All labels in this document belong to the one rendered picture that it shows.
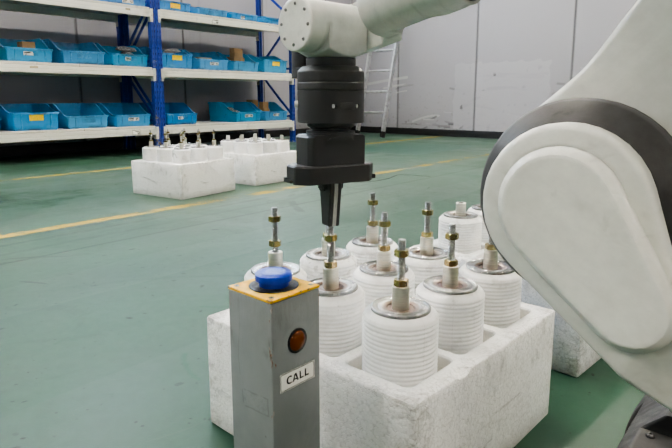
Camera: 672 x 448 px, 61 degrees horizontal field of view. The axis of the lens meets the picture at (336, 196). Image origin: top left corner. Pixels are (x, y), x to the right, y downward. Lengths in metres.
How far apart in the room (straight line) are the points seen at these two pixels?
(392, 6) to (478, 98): 7.04
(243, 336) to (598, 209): 0.39
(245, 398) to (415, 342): 0.21
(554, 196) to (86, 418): 0.86
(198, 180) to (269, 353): 2.50
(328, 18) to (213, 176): 2.47
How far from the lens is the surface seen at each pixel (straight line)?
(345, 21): 0.74
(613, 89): 0.43
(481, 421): 0.83
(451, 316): 0.79
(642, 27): 0.43
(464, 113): 7.78
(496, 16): 7.67
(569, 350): 1.18
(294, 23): 0.73
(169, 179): 3.05
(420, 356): 0.72
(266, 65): 6.56
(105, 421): 1.05
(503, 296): 0.90
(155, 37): 5.68
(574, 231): 0.39
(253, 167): 3.39
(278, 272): 0.61
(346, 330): 0.78
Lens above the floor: 0.51
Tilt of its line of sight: 10 degrees down
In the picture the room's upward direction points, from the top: straight up
